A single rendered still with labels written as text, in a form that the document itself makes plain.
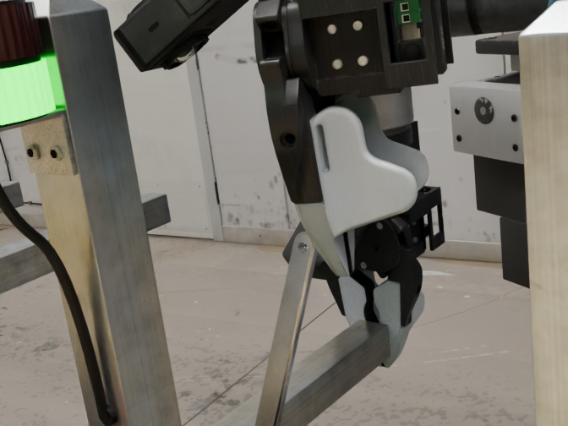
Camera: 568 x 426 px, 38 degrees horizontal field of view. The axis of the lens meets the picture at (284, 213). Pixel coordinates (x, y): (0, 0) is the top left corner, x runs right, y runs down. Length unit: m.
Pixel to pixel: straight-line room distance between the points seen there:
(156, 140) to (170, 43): 3.58
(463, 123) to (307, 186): 0.72
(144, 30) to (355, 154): 0.12
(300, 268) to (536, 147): 0.22
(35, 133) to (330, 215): 0.15
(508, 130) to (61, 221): 0.71
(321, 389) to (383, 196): 0.28
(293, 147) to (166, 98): 3.52
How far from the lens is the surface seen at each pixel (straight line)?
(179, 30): 0.41
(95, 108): 0.40
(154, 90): 3.94
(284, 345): 0.46
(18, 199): 1.04
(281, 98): 0.38
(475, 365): 2.53
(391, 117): 0.66
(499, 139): 1.06
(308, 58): 0.38
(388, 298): 0.71
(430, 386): 2.42
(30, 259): 0.75
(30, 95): 0.37
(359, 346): 0.69
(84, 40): 0.40
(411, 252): 0.68
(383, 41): 0.37
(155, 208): 0.83
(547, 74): 0.25
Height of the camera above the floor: 1.16
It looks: 16 degrees down
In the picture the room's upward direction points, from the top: 7 degrees counter-clockwise
